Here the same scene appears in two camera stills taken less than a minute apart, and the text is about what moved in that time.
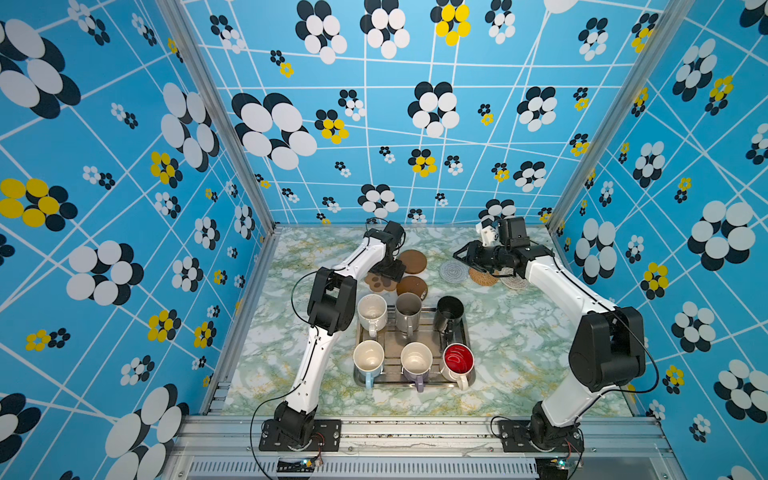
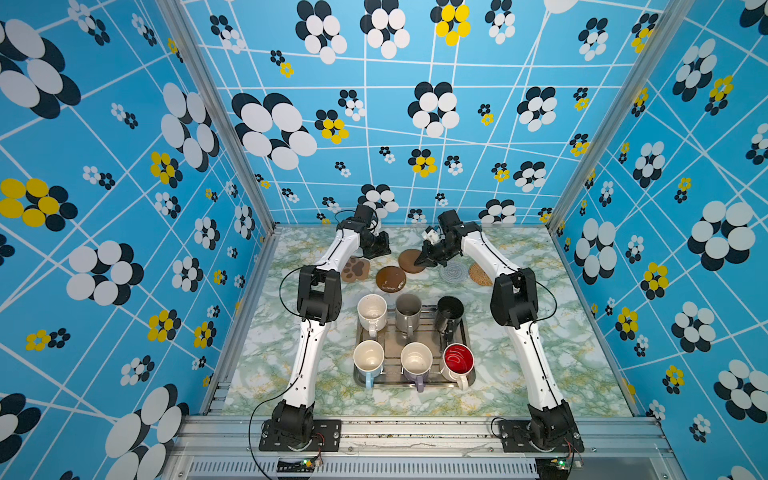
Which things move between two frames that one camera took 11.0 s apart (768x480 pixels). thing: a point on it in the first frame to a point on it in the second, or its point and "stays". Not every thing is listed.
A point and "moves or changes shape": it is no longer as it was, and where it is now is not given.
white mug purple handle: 416,359 stays
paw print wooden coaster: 378,283 moves or changes shape
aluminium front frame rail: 419,448 stays
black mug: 449,314 stays
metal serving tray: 413,347 stays
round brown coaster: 413,260 stays
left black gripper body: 390,269 to 374,247
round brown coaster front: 413,284 moves or changes shape
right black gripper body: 487,259 to 438,254
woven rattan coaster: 483,278 stays
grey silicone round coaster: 453,271 stays
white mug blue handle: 368,356 stays
